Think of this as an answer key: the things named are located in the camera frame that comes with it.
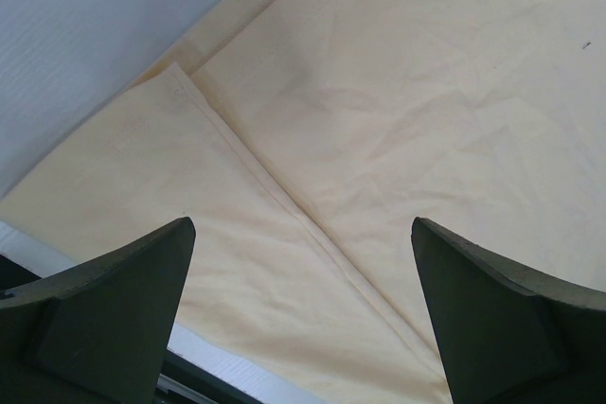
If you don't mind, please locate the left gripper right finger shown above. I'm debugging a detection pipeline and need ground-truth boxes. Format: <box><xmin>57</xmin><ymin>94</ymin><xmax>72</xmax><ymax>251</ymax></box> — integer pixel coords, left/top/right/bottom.
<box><xmin>411</xmin><ymin>218</ymin><xmax>605</xmax><ymax>403</ymax></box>

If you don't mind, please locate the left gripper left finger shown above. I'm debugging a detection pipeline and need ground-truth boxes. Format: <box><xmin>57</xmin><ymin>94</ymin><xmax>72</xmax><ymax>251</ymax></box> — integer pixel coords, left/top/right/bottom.
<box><xmin>1</xmin><ymin>218</ymin><xmax>195</xmax><ymax>403</ymax></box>

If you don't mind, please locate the cream yellow t shirt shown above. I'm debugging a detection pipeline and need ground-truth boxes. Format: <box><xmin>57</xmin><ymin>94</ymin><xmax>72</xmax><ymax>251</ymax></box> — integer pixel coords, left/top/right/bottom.
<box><xmin>1</xmin><ymin>0</ymin><xmax>605</xmax><ymax>403</ymax></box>

